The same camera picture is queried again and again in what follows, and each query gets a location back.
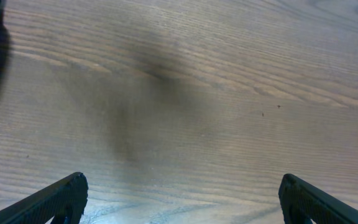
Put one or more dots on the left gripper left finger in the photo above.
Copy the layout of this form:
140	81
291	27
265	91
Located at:
63	202

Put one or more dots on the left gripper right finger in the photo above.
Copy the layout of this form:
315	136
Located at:
304	203

